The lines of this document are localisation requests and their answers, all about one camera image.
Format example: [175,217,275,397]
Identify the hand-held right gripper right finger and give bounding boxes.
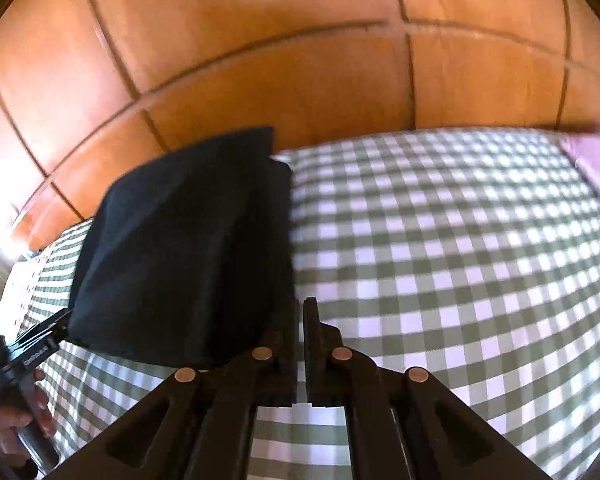
[303,297,552,480]

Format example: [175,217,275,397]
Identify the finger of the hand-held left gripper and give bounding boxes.
[7,307,74,351]

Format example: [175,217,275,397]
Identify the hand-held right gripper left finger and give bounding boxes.
[45,299,299,480]

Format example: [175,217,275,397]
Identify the green white checked bedsheet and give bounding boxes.
[17,127,600,480]

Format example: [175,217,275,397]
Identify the wooden wardrobe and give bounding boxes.
[0,0,600,256]

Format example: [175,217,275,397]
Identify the black pants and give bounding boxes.
[67,126,297,368]

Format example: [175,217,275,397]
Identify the person's left hand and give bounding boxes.
[0,367,57,468]

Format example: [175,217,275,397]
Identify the white dotted cloth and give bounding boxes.
[2,247,48,328]

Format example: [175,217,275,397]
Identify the pink cloth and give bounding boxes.
[560,135,600,221]

